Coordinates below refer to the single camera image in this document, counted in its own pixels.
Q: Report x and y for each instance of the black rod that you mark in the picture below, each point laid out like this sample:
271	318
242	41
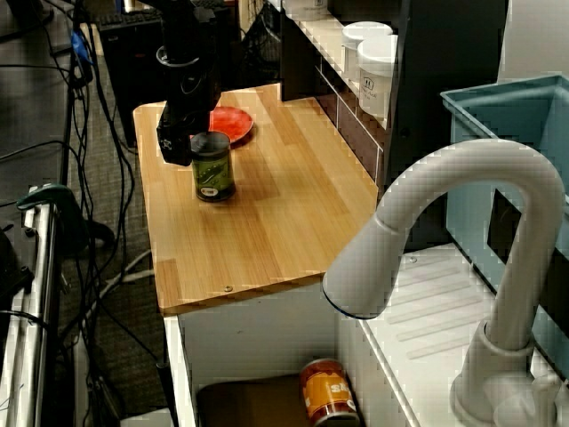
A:
166	391

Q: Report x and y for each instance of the light wooden shelf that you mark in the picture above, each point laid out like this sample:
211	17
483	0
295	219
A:
324	40

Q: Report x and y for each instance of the white curved faucet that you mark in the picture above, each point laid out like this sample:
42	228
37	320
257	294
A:
369	271

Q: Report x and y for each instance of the white lidded jar plain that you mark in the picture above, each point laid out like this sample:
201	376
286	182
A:
362	33

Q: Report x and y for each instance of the dark tile backsplash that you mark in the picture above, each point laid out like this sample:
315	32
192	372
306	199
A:
355	133

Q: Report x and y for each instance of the black hutch side panel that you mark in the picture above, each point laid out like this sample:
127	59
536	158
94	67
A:
298	58

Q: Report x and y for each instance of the white storage jar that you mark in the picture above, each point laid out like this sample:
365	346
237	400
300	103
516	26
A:
306	9

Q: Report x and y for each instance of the white sink unit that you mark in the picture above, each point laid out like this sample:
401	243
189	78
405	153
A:
266	338

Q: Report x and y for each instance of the brown cardboard sheet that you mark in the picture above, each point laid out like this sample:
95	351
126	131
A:
249	405

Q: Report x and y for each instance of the green label tin can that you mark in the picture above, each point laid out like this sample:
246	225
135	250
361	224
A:
213	173

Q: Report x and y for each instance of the aluminium frame rail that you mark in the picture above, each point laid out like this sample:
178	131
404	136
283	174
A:
40	311

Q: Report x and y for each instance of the green clamp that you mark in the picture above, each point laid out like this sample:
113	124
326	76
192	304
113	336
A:
53	200

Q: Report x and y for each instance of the white lidded jar printed label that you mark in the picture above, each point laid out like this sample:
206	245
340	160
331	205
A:
378	75

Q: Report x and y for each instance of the black bracket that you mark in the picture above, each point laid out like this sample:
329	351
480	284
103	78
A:
13	267

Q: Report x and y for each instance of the teal plastic bin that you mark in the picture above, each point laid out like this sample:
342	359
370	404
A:
467	231

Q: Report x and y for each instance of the black computer tower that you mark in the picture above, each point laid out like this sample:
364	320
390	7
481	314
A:
129	66

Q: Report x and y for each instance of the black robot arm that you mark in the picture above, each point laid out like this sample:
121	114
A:
178	26

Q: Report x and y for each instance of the orange red round plate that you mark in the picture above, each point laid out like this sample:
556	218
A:
233	124

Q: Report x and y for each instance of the orange label soup can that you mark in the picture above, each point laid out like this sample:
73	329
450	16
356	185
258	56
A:
326	393

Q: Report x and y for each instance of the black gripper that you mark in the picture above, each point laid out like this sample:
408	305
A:
191	89

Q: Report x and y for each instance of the dark grey hutch post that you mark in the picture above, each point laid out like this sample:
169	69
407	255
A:
444	89

